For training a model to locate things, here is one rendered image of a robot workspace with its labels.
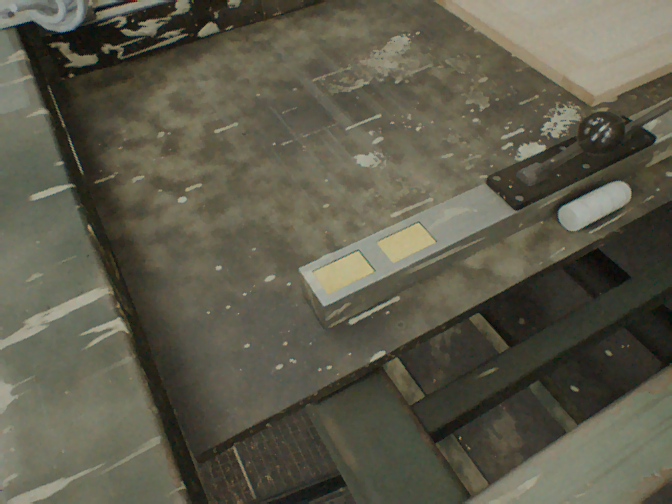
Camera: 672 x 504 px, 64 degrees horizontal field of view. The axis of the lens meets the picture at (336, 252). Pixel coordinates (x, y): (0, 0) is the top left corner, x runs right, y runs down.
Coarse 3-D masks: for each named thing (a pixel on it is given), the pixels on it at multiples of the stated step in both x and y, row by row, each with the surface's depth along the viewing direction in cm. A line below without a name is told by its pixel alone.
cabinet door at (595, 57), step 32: (448, 0) 87; (480, 0) 86; (512, 0) 86; (544, 0) 86; (576, 0) 85; (608, 0) 85; (640, 0) 85; (512, 32) 79; (544, 32) 79; (576, 32) 79; (608, 32) 79; (640, 32) 79; (544, 64) 74; (576, 64) 73; (608, 64) 73; (640, 64) 73; (576, 96) 72; (608, 96) 71
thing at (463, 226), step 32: (640, 160) 60; (480, 192) 56; (576, 192) 58; (448, 224) 53; (480, 224) 53; (512, 224) 55; (384, 256) 51; (416, 256) 51; (448, 256) 53; (320, 288) 49; (352, 288) 48; (384, 288) 51; (320, 320) 51
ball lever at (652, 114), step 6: (666, 102) 52; (654, 108) 53; (660, 108) 52; (666, 108) 52; (648, 114) 54; (654, 114) 53; (660, 114) 53; (636, 120) 55; (642, 120) 55; (648, 120) 54; (630, 126) 56; (636, 126) 56; (642, 126) 55; (630, 132) 57
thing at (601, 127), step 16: (608, 112) 44; (592, 128) 44; (608, 128) 44; (624, 128) 44; (576, 144) 48; (592, 144) 45; (608, 144) 44; (560, 160) 50; (528, 176) 54; (544, 176) 55
